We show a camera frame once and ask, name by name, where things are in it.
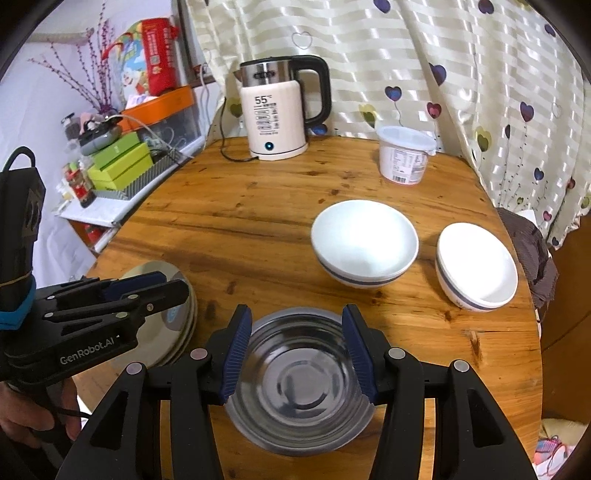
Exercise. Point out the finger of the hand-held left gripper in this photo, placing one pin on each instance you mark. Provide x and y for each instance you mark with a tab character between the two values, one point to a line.
134	282
157	300

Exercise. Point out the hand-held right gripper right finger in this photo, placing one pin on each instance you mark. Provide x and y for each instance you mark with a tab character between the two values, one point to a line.
358	360

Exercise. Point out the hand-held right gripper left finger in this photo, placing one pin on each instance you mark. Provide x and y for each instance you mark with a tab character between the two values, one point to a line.
235	360

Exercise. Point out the stack of plates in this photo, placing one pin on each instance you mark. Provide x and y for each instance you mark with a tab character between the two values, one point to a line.
152	337

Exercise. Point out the stainless steel bowl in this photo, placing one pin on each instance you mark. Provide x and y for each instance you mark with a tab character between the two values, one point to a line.
295	392

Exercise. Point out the white bowl with blue stripe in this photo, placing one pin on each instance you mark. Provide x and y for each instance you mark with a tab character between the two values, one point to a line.
475	263
364	240

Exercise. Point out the person's left hand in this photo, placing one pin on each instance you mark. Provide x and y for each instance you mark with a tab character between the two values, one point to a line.
18	410

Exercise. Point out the white shelf board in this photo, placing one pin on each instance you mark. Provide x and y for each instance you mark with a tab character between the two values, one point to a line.
97	212

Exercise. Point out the zigzag patterned box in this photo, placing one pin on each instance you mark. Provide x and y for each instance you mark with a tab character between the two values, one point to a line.
138	188

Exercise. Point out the red printed jar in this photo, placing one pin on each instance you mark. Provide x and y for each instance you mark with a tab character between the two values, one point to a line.
83	187

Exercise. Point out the grey case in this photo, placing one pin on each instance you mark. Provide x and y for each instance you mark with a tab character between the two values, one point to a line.
99	138

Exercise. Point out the dark glass jar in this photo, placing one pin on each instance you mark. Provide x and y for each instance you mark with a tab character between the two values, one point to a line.
69	129

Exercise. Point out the clear storage box orange lid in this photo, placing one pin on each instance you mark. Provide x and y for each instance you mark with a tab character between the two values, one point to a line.
161	104

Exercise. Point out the purple decorative branches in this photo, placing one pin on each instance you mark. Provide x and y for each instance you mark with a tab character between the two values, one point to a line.
99	99

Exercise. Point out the brown cloth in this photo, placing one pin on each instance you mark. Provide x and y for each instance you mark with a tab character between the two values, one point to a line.
531	258

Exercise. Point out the white plastic tub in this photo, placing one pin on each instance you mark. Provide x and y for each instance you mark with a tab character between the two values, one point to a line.
401	161

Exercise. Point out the brown wooden cabinet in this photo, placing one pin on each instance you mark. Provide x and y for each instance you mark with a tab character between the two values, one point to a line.
568	332

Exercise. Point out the white electric kettle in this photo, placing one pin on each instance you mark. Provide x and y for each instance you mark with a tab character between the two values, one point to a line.
274	120

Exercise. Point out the pink striped cloth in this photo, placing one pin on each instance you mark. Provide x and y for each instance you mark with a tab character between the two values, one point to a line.
554	450

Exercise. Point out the red cartoon snack package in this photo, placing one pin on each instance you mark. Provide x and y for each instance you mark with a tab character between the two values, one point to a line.
159	55

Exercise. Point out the cream curtain with hearts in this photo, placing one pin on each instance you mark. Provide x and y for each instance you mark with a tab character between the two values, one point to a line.
415	55

